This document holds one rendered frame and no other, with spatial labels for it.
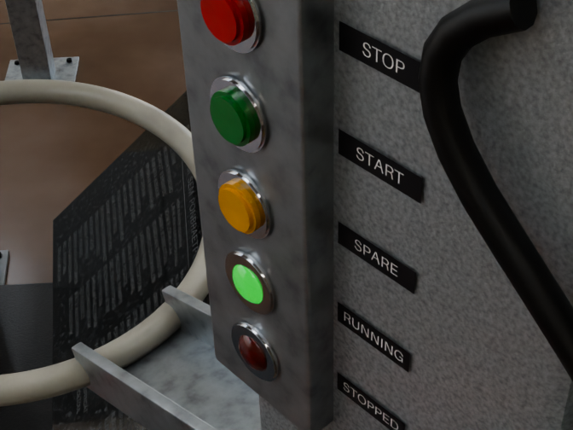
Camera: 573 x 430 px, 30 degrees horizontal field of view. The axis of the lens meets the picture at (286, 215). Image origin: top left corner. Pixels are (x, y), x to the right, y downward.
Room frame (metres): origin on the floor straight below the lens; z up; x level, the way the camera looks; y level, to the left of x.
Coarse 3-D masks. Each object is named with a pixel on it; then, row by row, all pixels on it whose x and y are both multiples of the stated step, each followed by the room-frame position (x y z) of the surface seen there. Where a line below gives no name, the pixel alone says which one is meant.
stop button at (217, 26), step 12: (204, 0) 0.38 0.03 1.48; (216, 0) 0.37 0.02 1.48; (228, 0) 0.37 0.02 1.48; (240, 0) 0.37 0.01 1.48; (204, 12) 0.38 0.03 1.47; (216, 12) 0.37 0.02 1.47; (228, 12) 0.37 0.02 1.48; (240, 12) 0.37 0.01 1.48; (216, 24) 0.37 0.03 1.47; (228, 24) 0.37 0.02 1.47; (240, 24) 0.36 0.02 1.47; (216, 36) 0.37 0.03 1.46; (228, 36) 0.37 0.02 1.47; (240, 36) 0.37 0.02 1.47
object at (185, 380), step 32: (192, 320) 0.73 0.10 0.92; (96, 352) 0.68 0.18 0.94; (160, 352) 0.71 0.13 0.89; (192, 352) 0.71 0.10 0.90; (96, 384) 0.67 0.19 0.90; (128, 384) 0.62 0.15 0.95; (160, 384) 0.66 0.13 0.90; (192, 384) 0.66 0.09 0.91; (224, 384) 0.65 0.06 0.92; (160, 416) 0.59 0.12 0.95; (192, 416) 0.56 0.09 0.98; (224, 416) 0.60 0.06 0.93; (256, 416) 0.60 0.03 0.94
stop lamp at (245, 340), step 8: (240, 336) 0.38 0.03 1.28; (240, 344) 0.38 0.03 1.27; (248, 344) 0.37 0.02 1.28; (256, 344) 0.37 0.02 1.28; (240, 352) 0.38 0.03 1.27; (248, 352) 0.37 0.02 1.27; (256, 352) 0.37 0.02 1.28; (248, 360) 0.37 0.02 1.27; (256, 360) 0.37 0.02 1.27; (264, 360) 0.37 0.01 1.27; (256, 368) 0.37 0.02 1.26; (264, 368) 0.37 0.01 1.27
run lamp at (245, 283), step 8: (240, 272) 0.38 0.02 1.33; (248, 272) 0.37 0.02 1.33; (240, 280) 0.37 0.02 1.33; (248, 280) 0.37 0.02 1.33; (256, 280) 0.37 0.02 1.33; (240, 288) 0.37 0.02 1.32; (248, 288) 0.37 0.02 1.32; (256, 288) 0.37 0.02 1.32; (248, 296) 0.37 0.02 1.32; (256, 296) 0.37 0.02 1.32
